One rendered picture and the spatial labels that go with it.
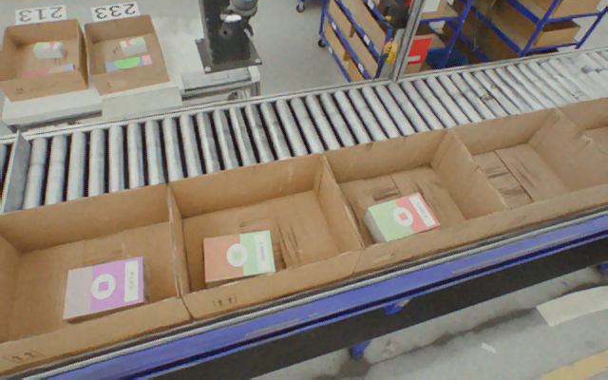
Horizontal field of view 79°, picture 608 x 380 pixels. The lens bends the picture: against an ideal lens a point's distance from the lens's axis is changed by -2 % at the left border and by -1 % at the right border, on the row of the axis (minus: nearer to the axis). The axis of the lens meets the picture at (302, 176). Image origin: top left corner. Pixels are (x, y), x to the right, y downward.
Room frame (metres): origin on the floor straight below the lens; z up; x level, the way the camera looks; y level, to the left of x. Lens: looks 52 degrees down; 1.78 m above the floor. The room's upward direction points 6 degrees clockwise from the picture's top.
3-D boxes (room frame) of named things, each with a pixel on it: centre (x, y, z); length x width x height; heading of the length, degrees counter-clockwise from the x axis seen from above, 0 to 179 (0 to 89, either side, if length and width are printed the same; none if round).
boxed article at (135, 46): (1.39, 0.81, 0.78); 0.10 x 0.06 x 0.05; 124
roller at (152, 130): (0.76, 0.51, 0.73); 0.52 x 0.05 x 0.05; 22
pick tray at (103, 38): (1.31, 0.81, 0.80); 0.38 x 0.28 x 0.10; 28
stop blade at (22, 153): (0.59, 0.90, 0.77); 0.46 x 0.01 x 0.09; 22
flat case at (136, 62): (1.23, 0.77, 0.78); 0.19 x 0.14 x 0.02; 118
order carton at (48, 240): (0.29, 0.45, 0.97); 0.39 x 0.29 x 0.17; 112
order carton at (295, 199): (0.44, 0.09, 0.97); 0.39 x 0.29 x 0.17; 112
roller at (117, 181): (0.71, 0.63, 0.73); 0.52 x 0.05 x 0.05; 22
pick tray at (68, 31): (1.22, 1.11, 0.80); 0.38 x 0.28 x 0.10; 26
